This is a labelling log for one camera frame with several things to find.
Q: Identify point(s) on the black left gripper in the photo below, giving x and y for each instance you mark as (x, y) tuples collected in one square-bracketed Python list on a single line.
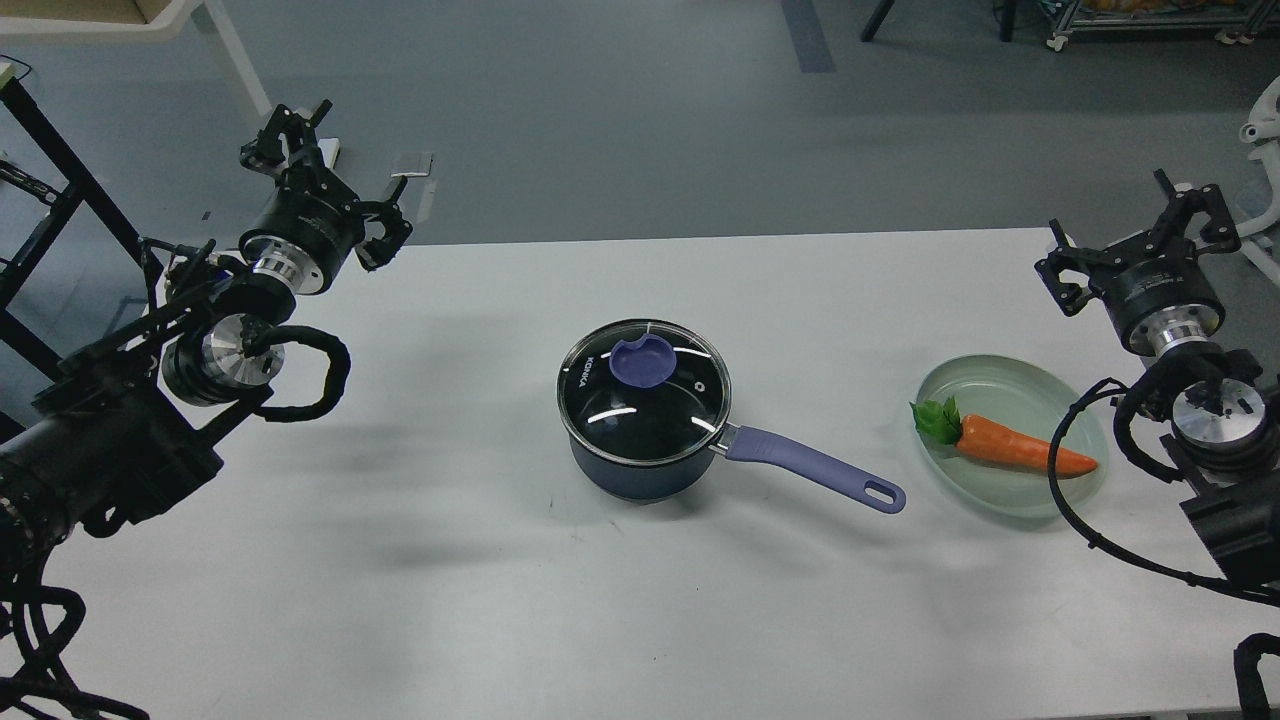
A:
[(303, 237)]

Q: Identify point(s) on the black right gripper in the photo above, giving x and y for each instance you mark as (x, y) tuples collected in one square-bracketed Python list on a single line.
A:
[(1160, 303)]

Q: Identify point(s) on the glass pot lid purple knob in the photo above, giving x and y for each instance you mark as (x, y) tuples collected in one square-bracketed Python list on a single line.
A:
[(643, 392)]

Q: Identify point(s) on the blue saucepan with purple handle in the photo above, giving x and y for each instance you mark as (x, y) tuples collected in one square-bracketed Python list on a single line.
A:
[(740, 444)]

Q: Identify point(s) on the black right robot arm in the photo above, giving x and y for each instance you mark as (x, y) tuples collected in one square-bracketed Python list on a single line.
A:
[(1197, 414)]

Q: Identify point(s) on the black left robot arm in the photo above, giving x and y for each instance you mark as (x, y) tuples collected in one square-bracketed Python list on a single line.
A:
[(130, 427)]

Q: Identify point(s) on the white office chair base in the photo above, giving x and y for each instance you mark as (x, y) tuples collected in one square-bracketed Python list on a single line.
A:
[(1260, 206)]

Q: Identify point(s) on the pale green oval plate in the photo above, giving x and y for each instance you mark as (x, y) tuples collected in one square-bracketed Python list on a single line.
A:
[(1011, 392)]

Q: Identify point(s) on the black metal stand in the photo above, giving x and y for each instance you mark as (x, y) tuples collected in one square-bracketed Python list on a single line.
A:
[(74, 268)]

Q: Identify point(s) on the metal wheeled cart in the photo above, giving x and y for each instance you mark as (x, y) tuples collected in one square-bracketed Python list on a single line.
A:
[(1230, 23)]

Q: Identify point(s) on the orange toy carrot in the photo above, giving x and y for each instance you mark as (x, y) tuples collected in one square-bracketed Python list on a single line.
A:
[(982, 439)]

